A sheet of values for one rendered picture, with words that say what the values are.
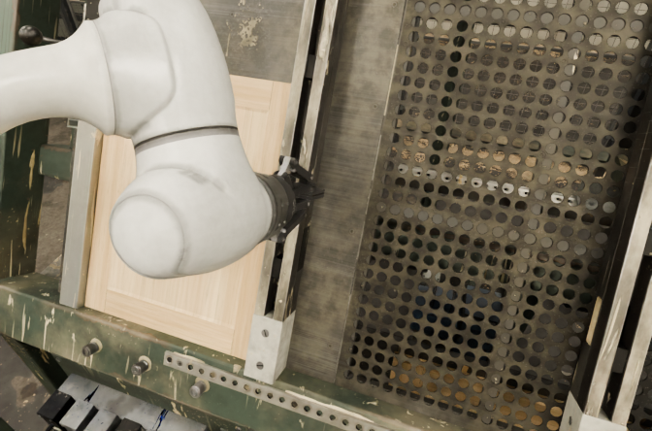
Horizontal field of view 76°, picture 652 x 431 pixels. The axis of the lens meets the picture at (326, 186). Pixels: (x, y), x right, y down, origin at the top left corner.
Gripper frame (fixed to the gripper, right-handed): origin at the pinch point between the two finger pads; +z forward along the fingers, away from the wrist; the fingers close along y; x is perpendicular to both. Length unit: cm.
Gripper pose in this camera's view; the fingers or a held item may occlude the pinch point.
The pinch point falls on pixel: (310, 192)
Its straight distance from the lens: 72.6
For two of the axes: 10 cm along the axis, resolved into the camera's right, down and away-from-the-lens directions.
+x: -9.4, -2.0, 2.7
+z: 2.9, -0.6, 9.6
